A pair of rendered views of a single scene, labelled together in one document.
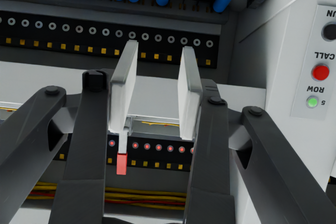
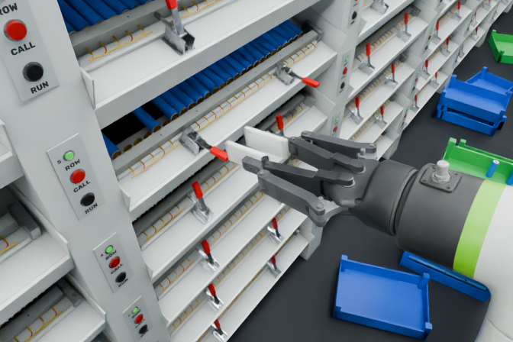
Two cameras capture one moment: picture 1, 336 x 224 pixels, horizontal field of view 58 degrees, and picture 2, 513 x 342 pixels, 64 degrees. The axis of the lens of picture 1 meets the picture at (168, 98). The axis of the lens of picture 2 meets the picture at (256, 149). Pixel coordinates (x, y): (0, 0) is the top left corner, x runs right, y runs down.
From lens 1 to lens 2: 0.52 m
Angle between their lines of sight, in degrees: 78
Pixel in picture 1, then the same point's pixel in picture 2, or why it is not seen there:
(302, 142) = (51, 122)
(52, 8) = not seen: hidden behind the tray
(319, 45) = (88, 187)
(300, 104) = (76, 147)
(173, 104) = (161, 80)
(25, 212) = not seen: outside the picture
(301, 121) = (65, 136)
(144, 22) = not seen: hidden behind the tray
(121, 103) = (285, 152)
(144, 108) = (179, 66)
